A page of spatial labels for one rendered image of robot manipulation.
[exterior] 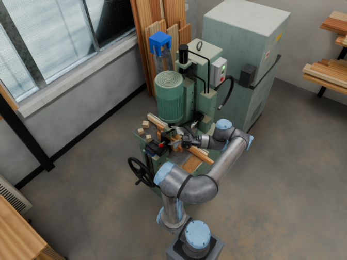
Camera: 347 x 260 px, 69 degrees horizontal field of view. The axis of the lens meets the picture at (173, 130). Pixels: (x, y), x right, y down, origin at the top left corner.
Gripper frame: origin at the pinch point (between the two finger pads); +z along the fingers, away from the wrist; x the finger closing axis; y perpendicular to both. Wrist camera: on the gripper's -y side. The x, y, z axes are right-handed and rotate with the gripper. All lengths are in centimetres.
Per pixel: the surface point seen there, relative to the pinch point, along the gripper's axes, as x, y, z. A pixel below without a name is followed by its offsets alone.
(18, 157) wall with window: 96, -51, 141
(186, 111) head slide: -5.5, -20.9, -10.4
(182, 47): -50, -19, 0
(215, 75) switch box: -34.3, -24.0, -24.3
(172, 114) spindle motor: -9.5, -9.3, -0.7
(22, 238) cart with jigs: 90, 32, 95
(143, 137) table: 26.1, -24.1, 17.3
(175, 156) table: 25.4, -6.8, -7.7
